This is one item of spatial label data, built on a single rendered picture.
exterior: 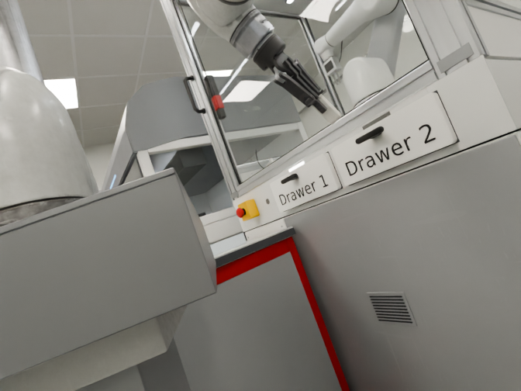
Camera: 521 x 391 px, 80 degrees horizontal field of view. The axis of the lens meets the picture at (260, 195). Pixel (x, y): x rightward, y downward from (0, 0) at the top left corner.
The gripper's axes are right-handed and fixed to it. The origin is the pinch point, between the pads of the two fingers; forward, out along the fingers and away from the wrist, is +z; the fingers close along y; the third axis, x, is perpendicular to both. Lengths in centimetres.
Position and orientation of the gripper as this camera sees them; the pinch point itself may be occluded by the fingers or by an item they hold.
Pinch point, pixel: (326, 109)
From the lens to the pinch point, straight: 76.6
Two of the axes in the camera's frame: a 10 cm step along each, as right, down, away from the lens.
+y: 3.6, -5.8, 7.3
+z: 7.4, 6.6, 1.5
